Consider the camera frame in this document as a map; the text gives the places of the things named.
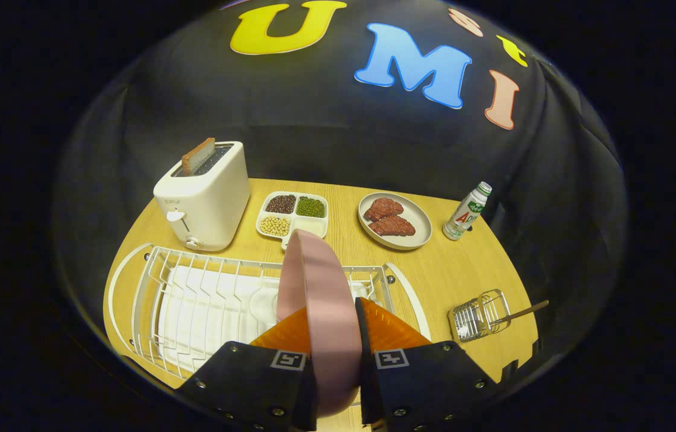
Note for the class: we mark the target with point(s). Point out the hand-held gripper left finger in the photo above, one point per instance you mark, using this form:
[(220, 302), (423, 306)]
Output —
[(254, 384)]

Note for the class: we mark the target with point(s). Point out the red meat slice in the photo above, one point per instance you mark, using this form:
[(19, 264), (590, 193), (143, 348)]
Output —
[(393, 227), (382, 209)]

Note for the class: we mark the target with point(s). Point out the white divided snack tray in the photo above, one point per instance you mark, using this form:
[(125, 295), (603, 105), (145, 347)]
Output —
[(293, 217)]

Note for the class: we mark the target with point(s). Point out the black backdrop cloth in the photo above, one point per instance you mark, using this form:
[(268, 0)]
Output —
[(194, 90)]

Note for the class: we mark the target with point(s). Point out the pink round plate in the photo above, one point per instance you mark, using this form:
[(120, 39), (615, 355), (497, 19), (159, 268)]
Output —
[(326, 312)]

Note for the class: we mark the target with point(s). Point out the white drain tray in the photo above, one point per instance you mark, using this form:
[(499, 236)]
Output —
[(206, 306)]

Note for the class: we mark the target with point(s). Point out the grey round plate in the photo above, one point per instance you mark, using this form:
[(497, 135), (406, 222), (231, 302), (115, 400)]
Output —
[(418, 219)]

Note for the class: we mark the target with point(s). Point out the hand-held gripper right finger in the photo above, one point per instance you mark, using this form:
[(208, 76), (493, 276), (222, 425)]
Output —
[(427, 384)]

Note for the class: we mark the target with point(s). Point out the pile of yellow soybeans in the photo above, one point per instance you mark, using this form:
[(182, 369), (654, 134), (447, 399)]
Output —
[(275, 226)]

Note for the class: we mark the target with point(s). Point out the pile of green beans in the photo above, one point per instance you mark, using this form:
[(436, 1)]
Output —
[(311, 207)]

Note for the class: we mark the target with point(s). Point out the white toaster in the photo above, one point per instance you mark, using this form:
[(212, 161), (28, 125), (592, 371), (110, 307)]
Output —
[(209, 204)]

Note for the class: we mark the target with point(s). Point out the brown bread slice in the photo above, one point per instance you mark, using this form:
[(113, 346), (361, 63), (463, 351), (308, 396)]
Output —
[(197, 157)]

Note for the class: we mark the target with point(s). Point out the pile of dark red beans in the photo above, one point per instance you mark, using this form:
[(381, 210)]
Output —
[(281, 204)]

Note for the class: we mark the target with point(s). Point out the white green drink bottle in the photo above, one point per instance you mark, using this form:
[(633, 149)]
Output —
[(465, 216)]

